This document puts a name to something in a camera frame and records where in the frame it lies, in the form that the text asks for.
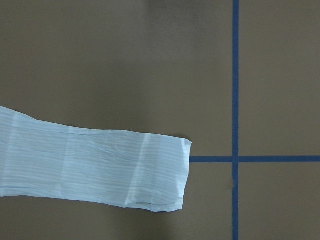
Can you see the light blue button-up shirt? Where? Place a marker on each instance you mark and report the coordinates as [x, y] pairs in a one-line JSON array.
[[115, 167]]

